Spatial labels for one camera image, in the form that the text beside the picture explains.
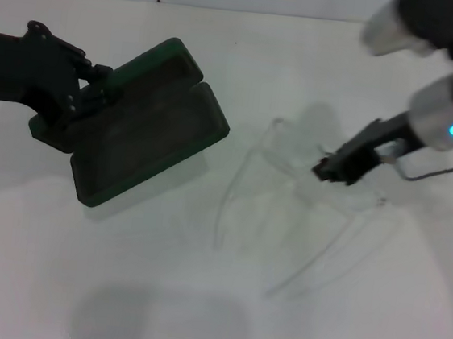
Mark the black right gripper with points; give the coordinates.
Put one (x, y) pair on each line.
(370, 148)

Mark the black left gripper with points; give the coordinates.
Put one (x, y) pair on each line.
(26, 71)

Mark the clear plastic glasses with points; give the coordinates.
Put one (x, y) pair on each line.
(341, 195)

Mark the green glasses case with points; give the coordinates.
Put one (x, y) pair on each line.
(153, 137)

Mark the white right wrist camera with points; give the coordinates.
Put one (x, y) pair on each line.
(387, 28)

